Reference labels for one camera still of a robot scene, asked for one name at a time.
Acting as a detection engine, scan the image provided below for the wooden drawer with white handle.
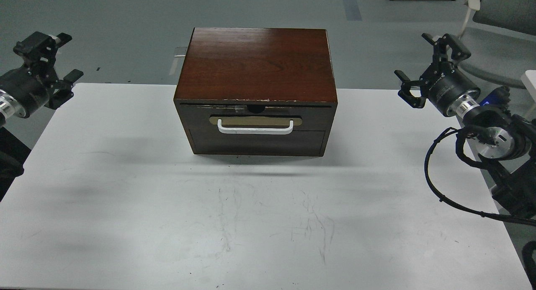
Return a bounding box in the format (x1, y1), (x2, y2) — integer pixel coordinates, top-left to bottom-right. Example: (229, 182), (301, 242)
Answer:
(178, 104), (335, 132)

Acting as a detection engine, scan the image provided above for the dark wooden cabinet box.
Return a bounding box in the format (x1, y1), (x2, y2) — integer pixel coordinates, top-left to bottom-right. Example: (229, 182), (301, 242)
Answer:
(173, 28), (338, 157)

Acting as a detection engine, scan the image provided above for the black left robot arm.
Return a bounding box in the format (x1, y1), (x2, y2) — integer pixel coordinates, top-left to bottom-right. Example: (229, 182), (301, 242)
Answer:
(0, 31), (83, 197)

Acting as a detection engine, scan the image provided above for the grey office chair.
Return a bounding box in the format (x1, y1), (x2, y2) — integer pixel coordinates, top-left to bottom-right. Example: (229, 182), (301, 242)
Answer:
(458, 0), (536, 89)

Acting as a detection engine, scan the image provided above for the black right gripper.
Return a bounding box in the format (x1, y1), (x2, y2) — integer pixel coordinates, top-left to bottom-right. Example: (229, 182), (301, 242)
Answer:
(394, 33), (481, 117)

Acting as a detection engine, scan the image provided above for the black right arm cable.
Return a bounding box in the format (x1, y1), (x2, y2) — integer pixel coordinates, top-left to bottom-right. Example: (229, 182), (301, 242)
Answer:
(424, 127), (536, 227)

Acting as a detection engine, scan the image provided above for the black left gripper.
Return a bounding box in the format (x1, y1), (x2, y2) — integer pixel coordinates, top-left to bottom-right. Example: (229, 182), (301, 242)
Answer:
(0, 31), (84, 119)

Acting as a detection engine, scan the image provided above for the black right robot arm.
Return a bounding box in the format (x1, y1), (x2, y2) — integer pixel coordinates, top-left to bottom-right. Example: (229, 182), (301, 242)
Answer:
(394, 34), (535, 226)

